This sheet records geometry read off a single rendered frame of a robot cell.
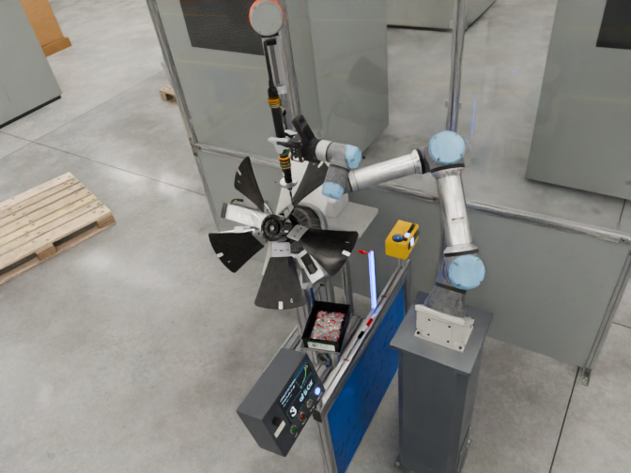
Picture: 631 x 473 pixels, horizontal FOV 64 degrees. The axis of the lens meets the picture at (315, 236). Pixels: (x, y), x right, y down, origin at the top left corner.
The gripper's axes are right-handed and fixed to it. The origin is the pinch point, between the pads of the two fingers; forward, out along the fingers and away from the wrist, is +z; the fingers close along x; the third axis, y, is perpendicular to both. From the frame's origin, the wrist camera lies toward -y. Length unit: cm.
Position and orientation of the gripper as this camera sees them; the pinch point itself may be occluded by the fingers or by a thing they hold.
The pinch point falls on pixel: (274, 134)
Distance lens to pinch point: 193.3
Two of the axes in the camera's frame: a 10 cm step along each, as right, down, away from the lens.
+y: 1.0, 7.7, 6.3
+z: -8.4, -2.7, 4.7
